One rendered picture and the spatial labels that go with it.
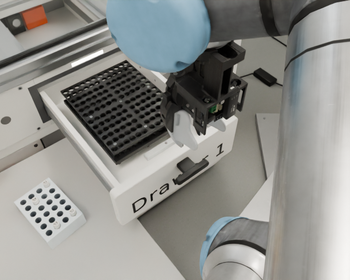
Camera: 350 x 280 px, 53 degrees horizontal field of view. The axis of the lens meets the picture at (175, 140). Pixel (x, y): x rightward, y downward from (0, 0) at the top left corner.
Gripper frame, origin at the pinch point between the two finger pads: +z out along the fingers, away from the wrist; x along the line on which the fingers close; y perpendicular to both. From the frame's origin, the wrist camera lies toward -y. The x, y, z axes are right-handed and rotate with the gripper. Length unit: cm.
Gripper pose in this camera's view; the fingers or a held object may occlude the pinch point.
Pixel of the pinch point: (187, 132)
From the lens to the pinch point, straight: 57.1
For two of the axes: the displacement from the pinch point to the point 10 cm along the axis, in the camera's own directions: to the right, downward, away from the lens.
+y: 6.2, 6.1, -4.9
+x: 7.8, -4.9, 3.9
